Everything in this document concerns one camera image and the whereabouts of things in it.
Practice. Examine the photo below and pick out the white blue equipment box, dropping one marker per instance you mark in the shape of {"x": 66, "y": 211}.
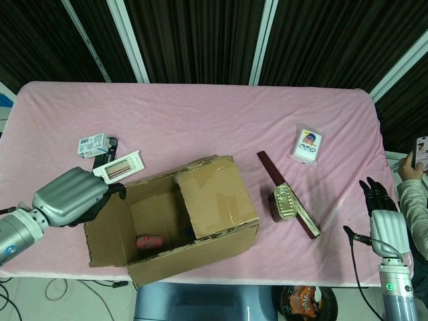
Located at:
{"x": 4, "y": 100}

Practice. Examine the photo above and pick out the white cartoon-print card pack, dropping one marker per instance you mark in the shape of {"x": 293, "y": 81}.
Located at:
{"x": 307, "y": 145}

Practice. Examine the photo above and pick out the bystander striped sleeve forearm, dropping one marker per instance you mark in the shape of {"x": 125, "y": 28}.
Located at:
{"x": 416, "y": 214}

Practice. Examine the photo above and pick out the pink tablecloth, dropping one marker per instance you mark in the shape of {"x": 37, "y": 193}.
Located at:
{"x": 214, "y": 117}

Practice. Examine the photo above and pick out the brown cardboard shipping box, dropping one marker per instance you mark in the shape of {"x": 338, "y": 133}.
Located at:
{"x": 214, "y": 197}

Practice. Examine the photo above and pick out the black round bin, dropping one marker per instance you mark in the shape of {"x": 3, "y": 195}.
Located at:
{"x": 331, "y": 297}

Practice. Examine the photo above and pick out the thin white frame post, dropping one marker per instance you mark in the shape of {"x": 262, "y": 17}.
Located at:
{"x": 86, "y": 40}

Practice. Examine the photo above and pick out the small white blue-print carton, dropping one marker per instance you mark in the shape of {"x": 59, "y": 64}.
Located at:
{"x": 92, "y": 143}

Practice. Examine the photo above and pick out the pink sausage toy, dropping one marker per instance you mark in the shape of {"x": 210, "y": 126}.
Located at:
{"x": 150, "y": 242}

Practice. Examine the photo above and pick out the white packet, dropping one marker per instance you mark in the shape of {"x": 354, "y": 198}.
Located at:
{"x": 120, "y": 167}

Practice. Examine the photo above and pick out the bystander bare hand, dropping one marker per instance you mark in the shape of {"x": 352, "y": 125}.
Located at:
{"x": 408, "y": 168}

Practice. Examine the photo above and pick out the orange snack bag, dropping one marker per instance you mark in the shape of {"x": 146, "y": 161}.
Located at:
{"x": 304, "y": 297}

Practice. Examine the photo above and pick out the gold rectangular tin can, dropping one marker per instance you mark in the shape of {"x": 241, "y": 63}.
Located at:
{"x": 284, "y": 202}

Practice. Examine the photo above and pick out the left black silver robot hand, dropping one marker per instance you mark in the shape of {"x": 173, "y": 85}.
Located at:
{"x": 70, "y": 197}

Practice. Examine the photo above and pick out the white smartphone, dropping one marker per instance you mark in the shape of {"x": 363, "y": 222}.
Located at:
{"x": 423, "y": 150}

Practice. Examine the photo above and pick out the long dark red box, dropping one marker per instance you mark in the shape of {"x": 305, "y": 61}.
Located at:
{"x": 269, "y": 167}

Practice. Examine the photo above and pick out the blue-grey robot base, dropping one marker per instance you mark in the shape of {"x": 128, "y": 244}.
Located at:
{"x": 200, "y": 304}

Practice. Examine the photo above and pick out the black slotted metal plate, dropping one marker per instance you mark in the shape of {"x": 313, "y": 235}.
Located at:
{"x": 114, "y": 150}

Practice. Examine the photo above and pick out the wide white frame post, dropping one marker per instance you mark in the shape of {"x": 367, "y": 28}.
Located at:
{"x": 129, "y": 40}
{"x": 263, "y": 41}

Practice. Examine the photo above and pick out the slanted white frame post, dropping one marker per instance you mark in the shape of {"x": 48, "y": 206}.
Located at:
{"x": 401, "y": 70}

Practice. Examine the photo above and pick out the white metal rack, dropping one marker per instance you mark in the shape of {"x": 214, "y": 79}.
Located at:
{"x": 389, "y": 155}

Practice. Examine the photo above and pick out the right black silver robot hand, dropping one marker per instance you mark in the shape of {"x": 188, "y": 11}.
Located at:
{"x": 389, "y": 234}

